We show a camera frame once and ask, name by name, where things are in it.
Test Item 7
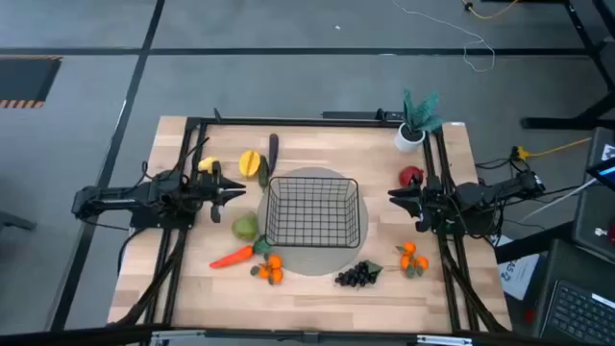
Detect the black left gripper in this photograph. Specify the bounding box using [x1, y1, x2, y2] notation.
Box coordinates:
[191, 161, 247, 225]

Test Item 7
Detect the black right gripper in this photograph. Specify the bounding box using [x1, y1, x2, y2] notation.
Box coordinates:
[387, 175, 451, 234]

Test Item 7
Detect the green pear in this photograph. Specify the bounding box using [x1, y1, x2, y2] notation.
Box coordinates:
[232, 210, 260, 242]

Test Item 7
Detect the purple eggplant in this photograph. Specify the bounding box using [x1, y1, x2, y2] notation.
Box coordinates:
[267, 133, 281, 177]

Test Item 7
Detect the orange tangerine bunch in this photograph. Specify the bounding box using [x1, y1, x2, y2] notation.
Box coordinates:
[249, 253, 285, 286]
[395, 241, 431, 280]

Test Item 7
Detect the orange carrot with green top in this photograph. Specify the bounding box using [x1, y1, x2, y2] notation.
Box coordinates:
[209, 235, 273, 270]

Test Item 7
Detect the black grape bunch with leaves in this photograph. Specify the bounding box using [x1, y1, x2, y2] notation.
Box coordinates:
[334, 259, 384, 289]

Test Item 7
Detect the red apple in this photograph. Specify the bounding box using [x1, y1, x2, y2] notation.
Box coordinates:
[398, 165, 425, 189]

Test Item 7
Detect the snake plant in white pot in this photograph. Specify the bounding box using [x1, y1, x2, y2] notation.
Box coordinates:
[393, 87, 446, 154]

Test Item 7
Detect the round grey placemat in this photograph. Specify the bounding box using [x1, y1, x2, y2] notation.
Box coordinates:
[257, 166, 370, 278]

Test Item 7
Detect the white printed paper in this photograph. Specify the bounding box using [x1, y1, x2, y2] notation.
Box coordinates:
[497, 235, 542, 302]

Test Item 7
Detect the black desk stand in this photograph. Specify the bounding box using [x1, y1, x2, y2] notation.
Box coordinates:
[521, 0, 615, 132]

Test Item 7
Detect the dark grey case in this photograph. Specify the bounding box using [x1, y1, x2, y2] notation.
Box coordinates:
[571, 127, 615, 263]

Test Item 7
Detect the tablet with lit screen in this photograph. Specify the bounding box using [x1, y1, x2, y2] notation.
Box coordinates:
[585, 156, 615, 191]

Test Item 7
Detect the black laptop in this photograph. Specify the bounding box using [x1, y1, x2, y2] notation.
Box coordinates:
[532, 239, 615, 346]

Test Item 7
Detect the black chair base leg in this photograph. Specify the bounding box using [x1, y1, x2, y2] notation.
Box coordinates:
[0, 210, 37, 233]

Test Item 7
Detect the black wire basket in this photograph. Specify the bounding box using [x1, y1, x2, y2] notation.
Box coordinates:
[263, 175, 361, 250]

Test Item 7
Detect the black metal table frame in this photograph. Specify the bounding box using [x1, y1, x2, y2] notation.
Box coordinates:
[108, 113, 513, 346]

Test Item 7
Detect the black rectangular mount bar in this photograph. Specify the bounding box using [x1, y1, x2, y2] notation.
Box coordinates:
[321, 109, 406, 122]

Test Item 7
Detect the thick white cable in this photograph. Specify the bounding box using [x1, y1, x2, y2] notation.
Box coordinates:
[521, 178, 600, 224]

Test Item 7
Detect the thin white cable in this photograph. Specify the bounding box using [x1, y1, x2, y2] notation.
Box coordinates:
[391, 0, 497, 74]

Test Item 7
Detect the yellow floor cable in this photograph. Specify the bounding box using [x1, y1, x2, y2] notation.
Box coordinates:
[460, 0, 521, 21]

